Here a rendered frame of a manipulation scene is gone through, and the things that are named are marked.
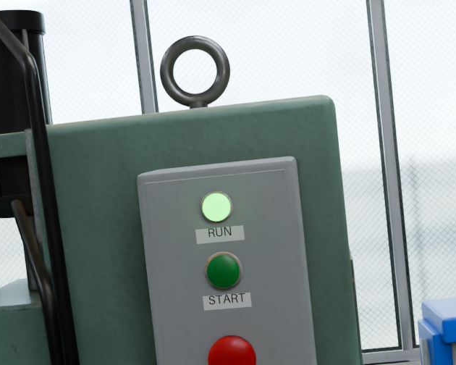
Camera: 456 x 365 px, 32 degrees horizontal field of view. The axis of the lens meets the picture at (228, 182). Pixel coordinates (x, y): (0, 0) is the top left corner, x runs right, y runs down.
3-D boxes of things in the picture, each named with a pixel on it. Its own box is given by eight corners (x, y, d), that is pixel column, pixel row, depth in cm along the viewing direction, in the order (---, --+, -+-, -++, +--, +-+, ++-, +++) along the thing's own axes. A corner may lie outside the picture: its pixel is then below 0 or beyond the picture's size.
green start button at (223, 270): (206, 291, 49) (203, 253, 49) (245, 287, 49) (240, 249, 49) (205, 292, 49) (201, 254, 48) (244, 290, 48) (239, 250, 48)
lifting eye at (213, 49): (166, 117, 67) (157, 40, 67) (235, 109, 66) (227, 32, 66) (162, 116, 65) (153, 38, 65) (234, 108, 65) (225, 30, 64)
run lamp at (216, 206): (203, 224, 49) (199, 192, 49) (234, 221, 49) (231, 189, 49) (201, 225, 48) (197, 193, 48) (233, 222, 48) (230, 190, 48)
